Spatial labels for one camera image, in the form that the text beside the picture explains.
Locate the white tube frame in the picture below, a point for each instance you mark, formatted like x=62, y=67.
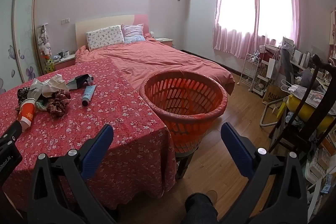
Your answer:
x=266, y=111

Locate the blue tube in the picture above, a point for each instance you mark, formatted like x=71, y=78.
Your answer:
x=88, y=95

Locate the yellow bag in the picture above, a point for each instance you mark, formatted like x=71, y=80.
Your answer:
x=312, y=112

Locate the pink curtain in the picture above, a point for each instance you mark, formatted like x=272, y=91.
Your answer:
x=223, y=40
x=291, y=3

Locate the black floral scrunchie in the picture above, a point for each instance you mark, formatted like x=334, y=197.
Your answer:
x=23, y=94

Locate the hanging plush toy organizer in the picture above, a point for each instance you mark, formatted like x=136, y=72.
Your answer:
x=44, y=43

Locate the person's leg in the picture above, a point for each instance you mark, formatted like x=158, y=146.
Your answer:
x=199, y=211

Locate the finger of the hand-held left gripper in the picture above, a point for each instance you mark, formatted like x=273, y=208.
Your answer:
x=11, y=130

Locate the brown slipper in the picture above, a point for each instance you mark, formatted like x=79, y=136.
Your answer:
x=213, y=196

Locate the white plastic storage rack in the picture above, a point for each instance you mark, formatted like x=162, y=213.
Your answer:
x=317, y=179

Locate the white wall socket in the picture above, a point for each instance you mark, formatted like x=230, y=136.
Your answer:
x=65, y=21

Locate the black red checked cloth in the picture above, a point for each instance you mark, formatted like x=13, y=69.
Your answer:
x=59, y=104

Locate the dark wooden stool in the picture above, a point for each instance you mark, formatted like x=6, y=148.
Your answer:
x=185, y=163

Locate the bed with pink duvet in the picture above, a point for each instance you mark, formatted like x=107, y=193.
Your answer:
x=170, y=58

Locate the brown paper bag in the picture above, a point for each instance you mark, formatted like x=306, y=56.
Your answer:
x=271, y=96

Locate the white mug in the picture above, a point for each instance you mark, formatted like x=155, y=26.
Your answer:
x=66, y=53

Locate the pink white nightstand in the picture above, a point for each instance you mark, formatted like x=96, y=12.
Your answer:
x=164, y=41
x=64, y=62

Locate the orange paper cup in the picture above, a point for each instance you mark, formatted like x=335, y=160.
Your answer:
x=27, y=112

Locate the red floral tablecloth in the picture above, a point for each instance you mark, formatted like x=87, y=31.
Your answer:
x=118, y=134

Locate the floral glass sliding wardrobe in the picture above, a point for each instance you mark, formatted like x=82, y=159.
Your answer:
x=23, y=29

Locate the orange plastic laundry basket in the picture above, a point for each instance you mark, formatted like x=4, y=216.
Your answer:
x=183, y=133

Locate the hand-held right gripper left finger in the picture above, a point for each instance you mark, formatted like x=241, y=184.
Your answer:
x=99, y=146

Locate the pink blue pillow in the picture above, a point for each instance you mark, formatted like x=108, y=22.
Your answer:
x=132, y=32

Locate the white storage trolley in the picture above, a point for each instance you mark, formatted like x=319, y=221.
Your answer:
x=261, y=77

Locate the dark foil packet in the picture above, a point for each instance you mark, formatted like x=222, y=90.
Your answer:
x=78, y=81

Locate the dark wooden chair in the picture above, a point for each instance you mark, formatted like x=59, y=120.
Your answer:
x=307, y=119

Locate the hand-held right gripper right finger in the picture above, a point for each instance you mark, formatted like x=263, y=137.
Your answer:
x=236, y=146

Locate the white paper shopping bag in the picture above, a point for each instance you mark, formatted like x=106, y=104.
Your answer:
x=271, y=69

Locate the cluttered white desk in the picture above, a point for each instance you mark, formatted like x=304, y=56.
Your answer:
x=304, y=66

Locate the beige wooden bed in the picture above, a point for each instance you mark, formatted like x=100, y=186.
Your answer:
x=105, y=22

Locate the white floral pillow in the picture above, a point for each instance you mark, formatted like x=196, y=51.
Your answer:
x=105, y=36

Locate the white crumpled plastic bag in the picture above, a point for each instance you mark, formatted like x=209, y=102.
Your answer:
x=50, y=85

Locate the yellow green plush toy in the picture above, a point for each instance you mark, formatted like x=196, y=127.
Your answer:
x=49, y=64

